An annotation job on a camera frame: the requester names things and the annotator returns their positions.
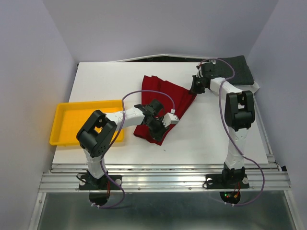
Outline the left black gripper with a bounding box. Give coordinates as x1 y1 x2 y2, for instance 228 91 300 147
145 117 169 142

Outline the red skirt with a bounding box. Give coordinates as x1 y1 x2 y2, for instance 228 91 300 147
133 75 198 146

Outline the dark grey dotted skirt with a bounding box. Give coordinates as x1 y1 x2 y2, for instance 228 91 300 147
215 55 254 85

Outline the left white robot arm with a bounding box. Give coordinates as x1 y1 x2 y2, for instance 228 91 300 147
76 99 176 189

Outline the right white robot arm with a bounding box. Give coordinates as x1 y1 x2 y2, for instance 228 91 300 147
190 60 255 189

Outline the white paper sheet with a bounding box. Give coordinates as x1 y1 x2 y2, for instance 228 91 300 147
250 82 260 93

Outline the yellow plastic tray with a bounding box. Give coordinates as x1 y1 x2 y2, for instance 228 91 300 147
49 100 122 146

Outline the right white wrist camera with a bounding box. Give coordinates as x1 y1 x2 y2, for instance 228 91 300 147
196 60 216 78

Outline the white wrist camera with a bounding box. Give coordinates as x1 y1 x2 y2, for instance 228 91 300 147
162 113 179 127
196 60 216 78

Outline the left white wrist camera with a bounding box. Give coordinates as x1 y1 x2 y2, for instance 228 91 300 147
162 113 179 127

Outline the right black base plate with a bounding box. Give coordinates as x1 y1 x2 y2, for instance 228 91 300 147
202 174 249 205

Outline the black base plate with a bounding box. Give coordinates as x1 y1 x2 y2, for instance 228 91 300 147
202 174 249 205
76 173 120 206

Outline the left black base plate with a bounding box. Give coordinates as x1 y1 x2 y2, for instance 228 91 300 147
76 173 120 206

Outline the aluminium mounting rail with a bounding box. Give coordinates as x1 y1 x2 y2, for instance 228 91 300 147
39 156 291 193

